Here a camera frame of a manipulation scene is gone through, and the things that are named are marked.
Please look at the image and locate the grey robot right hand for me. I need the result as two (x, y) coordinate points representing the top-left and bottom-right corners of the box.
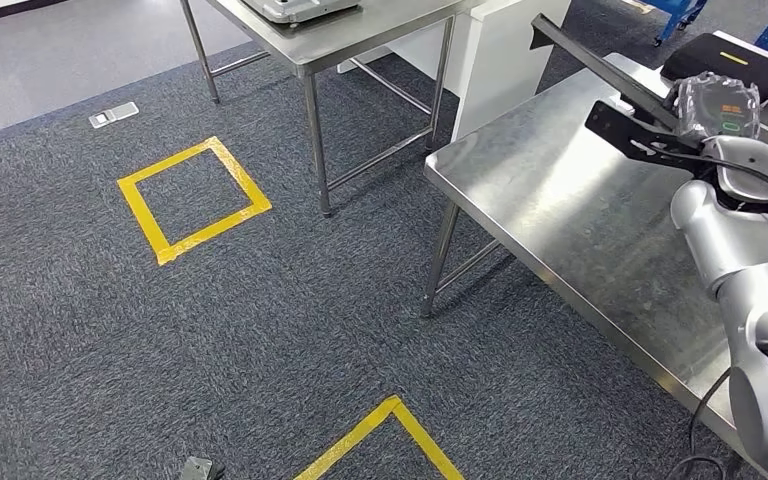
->
(664, 71), (763, 144)

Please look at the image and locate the long black plastic part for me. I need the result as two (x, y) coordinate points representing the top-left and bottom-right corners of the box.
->
(529, 13), (685, 132)

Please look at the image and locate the stainless steel workbench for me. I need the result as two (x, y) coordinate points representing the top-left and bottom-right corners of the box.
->
(420, 51), (768, 480)

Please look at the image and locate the black case yellow stripe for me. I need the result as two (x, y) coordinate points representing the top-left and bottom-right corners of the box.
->
(660, 33), (768, 102)

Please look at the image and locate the white cabinet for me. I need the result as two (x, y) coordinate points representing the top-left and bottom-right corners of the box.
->
(336, 0), (572, 142)

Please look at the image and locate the stainless steel table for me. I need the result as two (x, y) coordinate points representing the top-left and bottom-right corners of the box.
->
(178, 0), (488, 220)

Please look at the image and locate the grey weighing scale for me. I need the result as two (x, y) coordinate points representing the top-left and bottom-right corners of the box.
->
(241, 0), (363, 26)

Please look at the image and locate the yellow floor tape square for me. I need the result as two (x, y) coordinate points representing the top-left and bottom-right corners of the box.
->
(117, 135), (273, 266)
(291, 395), (466, 480)

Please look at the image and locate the metal floor socket plate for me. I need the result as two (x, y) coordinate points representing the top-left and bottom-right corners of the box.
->
(89, 101), (140, 129)

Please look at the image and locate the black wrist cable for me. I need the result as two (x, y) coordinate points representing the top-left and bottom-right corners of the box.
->
(645, 148), (768, 223)

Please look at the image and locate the thin black trailing cable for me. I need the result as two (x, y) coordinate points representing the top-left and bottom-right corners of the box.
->
(664, 367), (735, 480)

